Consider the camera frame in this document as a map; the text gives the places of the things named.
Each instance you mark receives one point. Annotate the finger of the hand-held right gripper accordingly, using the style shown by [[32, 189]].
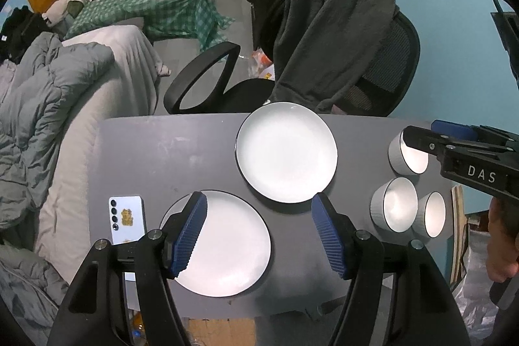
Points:
[[454, 128], [421, 141]]

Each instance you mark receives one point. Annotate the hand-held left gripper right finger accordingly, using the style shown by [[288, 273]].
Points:
[[328, 236]]

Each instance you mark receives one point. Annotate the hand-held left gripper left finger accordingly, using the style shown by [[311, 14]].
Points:
[[190, 232]]

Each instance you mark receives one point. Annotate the white ribbed bowl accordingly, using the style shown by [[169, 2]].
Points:
[[395, 206], [413, 164], [432, 214]]

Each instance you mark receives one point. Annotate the white plate with dark rim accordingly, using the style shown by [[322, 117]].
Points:
[[237, 244], [286, 151]]

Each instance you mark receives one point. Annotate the person's right hand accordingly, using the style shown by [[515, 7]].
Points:
[[502, 244]]

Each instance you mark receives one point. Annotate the wooden board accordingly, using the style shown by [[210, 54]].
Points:
[[458, 228]]

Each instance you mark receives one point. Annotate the white smartphone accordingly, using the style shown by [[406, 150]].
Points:
[[127, 216]]

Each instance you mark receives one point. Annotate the black office chair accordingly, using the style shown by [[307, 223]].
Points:
[[397, 58]]

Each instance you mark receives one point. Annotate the silver plastic sheet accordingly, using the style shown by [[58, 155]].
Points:
[[478, 309]]

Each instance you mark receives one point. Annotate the grey fleece robe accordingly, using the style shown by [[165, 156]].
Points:
[[324, 38]]

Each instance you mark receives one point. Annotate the white plastic bag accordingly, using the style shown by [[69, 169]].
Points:
[[259, 64]]

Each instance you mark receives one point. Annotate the grey duvet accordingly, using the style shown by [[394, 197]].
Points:
[[48, 94]]

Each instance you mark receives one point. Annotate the green checked cloth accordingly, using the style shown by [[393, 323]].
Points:
[[162, 5]]

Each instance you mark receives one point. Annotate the beige clothes pile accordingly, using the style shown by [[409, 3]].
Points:
[[65, 5]]

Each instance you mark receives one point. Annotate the black clothes pile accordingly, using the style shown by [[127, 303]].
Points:
[[22, 34]]

